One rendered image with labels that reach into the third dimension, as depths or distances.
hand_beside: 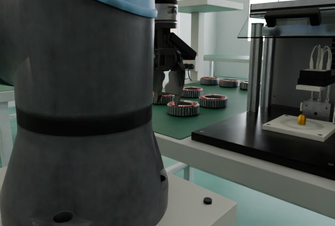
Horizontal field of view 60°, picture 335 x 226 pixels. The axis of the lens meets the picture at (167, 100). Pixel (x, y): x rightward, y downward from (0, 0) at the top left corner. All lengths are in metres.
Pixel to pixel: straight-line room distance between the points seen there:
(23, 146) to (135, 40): 0.12
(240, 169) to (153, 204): 0.42
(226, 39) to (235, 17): 0.63
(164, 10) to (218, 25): 7.87
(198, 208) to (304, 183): 0.34
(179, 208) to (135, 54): 0.15
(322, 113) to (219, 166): 0.40
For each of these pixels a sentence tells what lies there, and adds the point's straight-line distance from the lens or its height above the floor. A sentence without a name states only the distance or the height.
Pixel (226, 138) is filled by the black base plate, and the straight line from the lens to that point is 0.72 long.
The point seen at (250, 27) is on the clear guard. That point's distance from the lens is 0.74.
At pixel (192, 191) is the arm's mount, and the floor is 0.85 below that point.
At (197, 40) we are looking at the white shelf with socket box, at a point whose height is 1.00.
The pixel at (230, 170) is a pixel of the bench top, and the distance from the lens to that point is 0.67.
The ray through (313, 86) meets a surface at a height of 0.88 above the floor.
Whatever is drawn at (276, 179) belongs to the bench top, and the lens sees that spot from 0.62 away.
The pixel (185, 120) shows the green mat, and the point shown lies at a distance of 0.93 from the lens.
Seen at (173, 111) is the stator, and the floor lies 0.77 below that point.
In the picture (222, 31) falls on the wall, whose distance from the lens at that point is 8.50.
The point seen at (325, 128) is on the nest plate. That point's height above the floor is 0.78.
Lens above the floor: 1.00
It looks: 12 degrees down
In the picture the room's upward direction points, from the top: straight up
